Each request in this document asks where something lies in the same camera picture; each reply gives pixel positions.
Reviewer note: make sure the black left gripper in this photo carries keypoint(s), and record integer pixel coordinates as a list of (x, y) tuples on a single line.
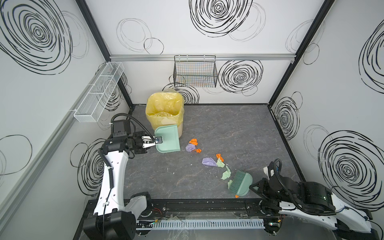
[(144, 142)]

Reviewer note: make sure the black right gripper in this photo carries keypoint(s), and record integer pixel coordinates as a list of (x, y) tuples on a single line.
[(261, 187)]

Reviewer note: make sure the green dustpan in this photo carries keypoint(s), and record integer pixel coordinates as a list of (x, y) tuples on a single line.
[(168, 137)]

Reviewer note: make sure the green hand brush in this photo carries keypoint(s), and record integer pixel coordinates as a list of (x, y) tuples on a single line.
[(240, 183)]

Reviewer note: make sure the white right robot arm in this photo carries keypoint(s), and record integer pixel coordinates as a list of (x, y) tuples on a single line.
[(314, 203)]

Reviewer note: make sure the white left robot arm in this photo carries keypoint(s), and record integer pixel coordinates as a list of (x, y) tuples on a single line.
[(113, 219)]

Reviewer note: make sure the beige bin with yellow bag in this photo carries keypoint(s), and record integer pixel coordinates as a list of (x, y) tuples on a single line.
[(166, 108)]

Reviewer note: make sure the orange paper scrap centre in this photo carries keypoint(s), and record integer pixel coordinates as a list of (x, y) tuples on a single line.
[(193, 142)]

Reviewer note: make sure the small green paper scrap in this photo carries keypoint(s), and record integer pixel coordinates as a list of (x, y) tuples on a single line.
[(226, 174)]

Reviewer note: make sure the green paper scrap front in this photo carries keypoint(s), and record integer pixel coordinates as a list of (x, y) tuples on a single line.
[(220, 163)]

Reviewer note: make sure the small purple paper scrap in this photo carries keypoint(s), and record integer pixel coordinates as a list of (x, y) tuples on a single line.
[(209, 162)]

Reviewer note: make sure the orange paper scrap near bin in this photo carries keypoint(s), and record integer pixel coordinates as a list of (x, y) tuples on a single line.
[(219, 157)]

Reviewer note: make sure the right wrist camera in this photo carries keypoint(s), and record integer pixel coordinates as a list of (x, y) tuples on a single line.
[(268, 171)]

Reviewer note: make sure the white slotted cable duct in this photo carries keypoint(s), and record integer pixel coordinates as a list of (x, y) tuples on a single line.
[(215, 224)]

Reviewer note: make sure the clear wall shelf tray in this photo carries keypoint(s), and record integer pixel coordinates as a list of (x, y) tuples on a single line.
[(96, 99)]

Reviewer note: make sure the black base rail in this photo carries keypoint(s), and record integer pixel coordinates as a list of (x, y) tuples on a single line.
[(252, 207)]

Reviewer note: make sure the black wire basket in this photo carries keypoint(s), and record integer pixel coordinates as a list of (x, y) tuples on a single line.
[(198, 71)]

